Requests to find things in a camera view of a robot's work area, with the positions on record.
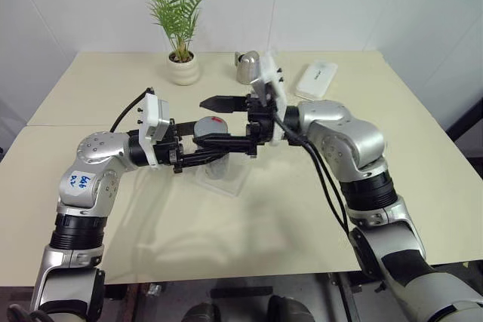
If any black flat strip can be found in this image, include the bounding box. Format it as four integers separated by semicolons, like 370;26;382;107
210;285;274;297

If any silver metal container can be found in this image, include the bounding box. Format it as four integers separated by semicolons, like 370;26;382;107
234;50;264;84

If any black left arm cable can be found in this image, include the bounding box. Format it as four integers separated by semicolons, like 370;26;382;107
110;87;157;133

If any grey jar lid red mark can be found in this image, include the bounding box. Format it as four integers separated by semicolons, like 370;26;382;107
191;115;230;146

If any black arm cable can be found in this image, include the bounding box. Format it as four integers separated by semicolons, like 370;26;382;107
110;87;157;133
274;109;350;233

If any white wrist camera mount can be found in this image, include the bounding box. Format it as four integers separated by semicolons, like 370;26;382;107
137;94;171;169
250;51;290;146

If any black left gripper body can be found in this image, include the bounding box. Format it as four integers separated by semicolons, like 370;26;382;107
152;120;186;176

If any clear plastic jar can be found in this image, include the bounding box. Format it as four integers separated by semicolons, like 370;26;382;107
203;147;232;182

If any white label blue writing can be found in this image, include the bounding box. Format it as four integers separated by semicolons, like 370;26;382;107
64;167;96;197

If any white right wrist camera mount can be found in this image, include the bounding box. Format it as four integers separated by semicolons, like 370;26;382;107
250;51;290;146

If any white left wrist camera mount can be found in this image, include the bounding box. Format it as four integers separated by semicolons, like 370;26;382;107
137;94;171;169

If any green palm plant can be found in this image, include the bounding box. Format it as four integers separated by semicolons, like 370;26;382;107
145;0;217;63

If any white rectangular case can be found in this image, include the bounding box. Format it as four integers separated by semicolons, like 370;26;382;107
294;59;339;101

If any dark rounded shape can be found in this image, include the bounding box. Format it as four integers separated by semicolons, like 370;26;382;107
183;302;222;322
265;294;316;322

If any cream ribbed plant pot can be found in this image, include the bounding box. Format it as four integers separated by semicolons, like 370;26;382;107
167;51;201;87

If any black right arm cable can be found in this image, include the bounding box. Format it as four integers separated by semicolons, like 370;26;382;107
274;109;350;233

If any clear plastic box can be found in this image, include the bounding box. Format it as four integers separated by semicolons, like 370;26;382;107
195;155;252;198

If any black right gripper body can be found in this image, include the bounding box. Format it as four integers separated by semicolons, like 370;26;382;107
245;91;282;158

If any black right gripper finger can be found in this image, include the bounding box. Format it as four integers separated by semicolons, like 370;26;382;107
192;134;251;154
198;95;248;114

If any black frame bar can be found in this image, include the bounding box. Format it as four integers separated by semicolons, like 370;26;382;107
445;94;483;146

